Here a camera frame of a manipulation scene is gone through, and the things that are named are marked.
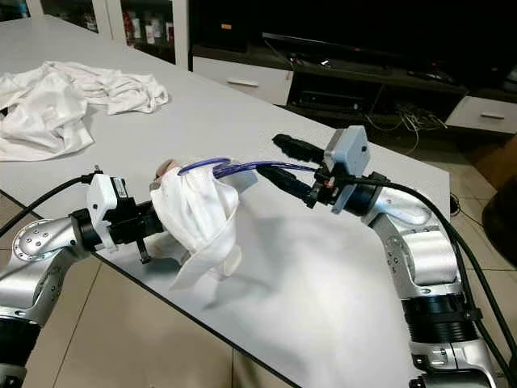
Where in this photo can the blue plastic hanger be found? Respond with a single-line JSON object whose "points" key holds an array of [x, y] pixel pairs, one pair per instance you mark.
{"points": [[262, 166]]}

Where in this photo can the black media player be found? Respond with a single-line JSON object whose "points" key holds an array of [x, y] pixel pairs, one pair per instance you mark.
{"points": [[331, 101]]}

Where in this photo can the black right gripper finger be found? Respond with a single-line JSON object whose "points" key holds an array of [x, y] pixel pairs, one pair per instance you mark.
{"points": [[291, 181], [299, 148]]}

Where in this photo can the black television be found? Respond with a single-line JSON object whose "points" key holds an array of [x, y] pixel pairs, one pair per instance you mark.
{"points": [[327, 48]]}

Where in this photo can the black speaker orange label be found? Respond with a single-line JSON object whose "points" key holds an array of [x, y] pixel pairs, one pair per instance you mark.
{"points": [[224, 36]]}

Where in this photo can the white shirt with brown patches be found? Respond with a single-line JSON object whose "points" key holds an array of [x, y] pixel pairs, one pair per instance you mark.
{"points": [[206, 222]]}

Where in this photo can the silver right arm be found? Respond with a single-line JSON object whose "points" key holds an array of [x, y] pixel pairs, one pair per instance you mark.
{"points": [[420, 259]]}

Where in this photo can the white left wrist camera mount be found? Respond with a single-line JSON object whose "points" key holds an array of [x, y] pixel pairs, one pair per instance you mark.
{"points": [[105, 198]]}

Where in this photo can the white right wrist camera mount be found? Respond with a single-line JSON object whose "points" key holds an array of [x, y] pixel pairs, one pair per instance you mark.
{"points": [[349, 153]]}

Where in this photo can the plain white shirt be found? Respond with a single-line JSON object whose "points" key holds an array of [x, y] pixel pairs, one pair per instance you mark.
{"points": [[48, 121]]}

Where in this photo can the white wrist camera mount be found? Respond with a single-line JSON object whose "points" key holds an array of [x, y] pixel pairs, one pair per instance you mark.
{"points": [[105, 198], [349, 153]]}

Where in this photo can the silver left arm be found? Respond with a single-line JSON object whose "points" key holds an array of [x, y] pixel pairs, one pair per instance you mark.
{"points": [[40, 250]]}

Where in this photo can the dark tv stand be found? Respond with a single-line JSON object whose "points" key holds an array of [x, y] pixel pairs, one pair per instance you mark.
{"points": [[404, 81]]}

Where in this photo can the white glass door cabinet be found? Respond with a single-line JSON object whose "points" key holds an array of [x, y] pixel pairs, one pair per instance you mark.
{"points": [[182, 32]]}

